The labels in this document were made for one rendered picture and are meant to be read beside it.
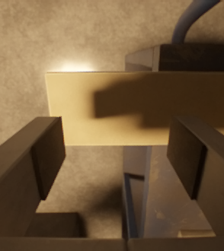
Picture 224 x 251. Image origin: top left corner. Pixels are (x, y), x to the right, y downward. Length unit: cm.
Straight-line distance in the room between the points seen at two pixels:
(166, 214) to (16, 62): 137
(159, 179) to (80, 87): 24
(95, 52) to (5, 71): 69
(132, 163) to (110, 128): 96
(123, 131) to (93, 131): 5
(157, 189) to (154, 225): 11
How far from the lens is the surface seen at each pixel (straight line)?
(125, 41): 135
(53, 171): 17
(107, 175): 167
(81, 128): 31
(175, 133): 19
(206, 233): 54
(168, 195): 43
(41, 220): 205
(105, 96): 28
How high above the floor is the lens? 134
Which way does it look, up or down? 69 degrees down
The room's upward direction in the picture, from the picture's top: 180 degrees counter-clockwise
